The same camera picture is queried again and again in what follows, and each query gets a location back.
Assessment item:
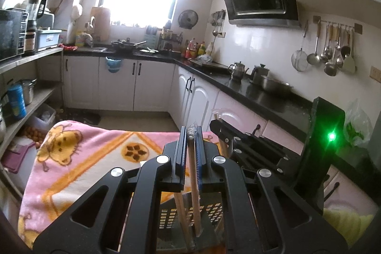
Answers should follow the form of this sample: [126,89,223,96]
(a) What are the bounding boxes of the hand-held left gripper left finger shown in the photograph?
[32,125,189,254]

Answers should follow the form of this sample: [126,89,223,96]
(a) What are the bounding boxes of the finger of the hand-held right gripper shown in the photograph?
[210,120,304,158]
[229,138,286,173]

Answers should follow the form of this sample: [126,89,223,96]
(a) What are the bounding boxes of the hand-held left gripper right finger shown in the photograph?
[195,125,349,254]

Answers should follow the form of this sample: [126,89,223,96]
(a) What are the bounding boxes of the black plastic utensil holder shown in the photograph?
[158,193,227,254]

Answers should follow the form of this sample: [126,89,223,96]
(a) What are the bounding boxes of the plastic bag of greens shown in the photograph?
[342,99,372,149]

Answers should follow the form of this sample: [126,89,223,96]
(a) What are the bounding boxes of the black kitchen countertop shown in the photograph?
[64,47,316,135]

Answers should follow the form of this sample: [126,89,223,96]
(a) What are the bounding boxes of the steel ladle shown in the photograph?
[321,25,333,62]
[306,23,322,65]
[324,26,340,76]

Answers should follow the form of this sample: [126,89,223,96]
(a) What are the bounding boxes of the steel basin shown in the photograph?
[260,75,294,94]

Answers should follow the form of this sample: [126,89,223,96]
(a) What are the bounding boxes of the steel kettle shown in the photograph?
[229,61,249,80]

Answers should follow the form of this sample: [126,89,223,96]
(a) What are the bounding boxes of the dark kettle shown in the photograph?
[249,64,270,85]

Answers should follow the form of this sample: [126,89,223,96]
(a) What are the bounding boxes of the pale spatula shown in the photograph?
[344,29,357,74]

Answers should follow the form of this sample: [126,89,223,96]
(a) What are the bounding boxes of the steel tray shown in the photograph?
[190,59,230,70]

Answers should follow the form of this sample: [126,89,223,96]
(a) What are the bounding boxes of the black serving spoon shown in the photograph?
[340,28,352,60]

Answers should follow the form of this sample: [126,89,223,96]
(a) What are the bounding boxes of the white base cabinets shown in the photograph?
[62,55,376,213]

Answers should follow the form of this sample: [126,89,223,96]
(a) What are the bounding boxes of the pink printed blanket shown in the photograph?
[18,120,376,254]

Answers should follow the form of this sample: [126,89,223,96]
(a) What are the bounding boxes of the group of condiment bottles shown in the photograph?
[185,38,215,60]

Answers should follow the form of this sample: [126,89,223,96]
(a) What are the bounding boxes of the blue plastic bag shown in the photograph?
[105,56,122,74]

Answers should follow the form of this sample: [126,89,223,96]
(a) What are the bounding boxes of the countertop spice rack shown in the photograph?
[159,29,183,52]

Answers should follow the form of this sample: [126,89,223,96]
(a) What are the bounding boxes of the black wok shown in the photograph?
[111,40,146,50]

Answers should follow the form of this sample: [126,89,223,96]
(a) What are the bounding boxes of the clear storage box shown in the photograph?
[31,104,57,132]

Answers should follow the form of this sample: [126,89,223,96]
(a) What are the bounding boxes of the pile of brown eggs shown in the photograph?
[22,126,45,144]

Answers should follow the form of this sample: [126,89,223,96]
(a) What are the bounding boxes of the beige cutting board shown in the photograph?
[90,6,111,45]

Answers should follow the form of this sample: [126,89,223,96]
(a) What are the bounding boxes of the pink plastic box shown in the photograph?
[1,142,36,174]

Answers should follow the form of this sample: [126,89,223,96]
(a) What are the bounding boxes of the steel cooking pot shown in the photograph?
[13,78,37,106]

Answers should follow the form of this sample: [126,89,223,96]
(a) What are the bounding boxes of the blue canister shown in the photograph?
[6,84,27,120]

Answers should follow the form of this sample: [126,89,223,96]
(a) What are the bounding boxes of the grey plastic box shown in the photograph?
[36,29,62,50]

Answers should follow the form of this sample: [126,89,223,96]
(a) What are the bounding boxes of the metal storage shelf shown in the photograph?
[0,47,64,159]

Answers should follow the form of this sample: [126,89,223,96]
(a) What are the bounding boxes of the dark sauce bottle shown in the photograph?
[23,29,37,56]

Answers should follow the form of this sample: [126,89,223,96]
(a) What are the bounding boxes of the blender with dark base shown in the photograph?
[26,0,48,31]

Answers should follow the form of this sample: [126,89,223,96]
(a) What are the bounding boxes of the black microwave oven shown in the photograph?
[0,9,30,62]

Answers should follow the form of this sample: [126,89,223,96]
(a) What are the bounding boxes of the wire mesh strainer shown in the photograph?
[291,20,309,72]

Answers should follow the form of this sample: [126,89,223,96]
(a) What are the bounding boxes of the wall utensil rail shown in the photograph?
[312,15,364,34]

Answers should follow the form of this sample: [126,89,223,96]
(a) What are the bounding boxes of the small wall fan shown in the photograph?
[178,9,199,30]

